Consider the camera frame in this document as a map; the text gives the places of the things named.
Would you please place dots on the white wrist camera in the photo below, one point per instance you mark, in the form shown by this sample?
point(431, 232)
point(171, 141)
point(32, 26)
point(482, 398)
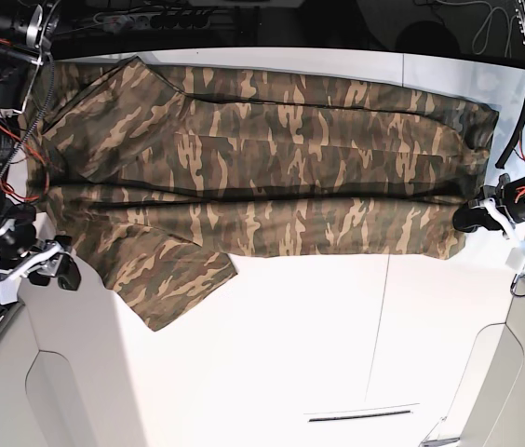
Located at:
point(9, 291)
point(515, 260)

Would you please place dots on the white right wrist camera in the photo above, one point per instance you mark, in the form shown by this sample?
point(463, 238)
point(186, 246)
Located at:
point(9, 291)

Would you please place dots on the black power strip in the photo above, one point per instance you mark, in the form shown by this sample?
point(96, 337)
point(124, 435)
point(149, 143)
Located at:
point(148, 21)

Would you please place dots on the camouflage T-shirt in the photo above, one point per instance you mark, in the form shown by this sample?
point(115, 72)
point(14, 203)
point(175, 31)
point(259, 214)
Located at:
point(161, 174)

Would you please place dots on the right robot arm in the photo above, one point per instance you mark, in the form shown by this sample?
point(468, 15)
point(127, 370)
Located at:
point(26, 31)

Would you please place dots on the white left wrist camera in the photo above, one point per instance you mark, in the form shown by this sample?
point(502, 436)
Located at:
point(515, 260)

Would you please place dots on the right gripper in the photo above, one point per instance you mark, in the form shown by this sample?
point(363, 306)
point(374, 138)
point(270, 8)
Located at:
point(35, 259)

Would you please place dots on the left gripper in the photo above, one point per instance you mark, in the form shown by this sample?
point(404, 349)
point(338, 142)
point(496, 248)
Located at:
point(495, 208)

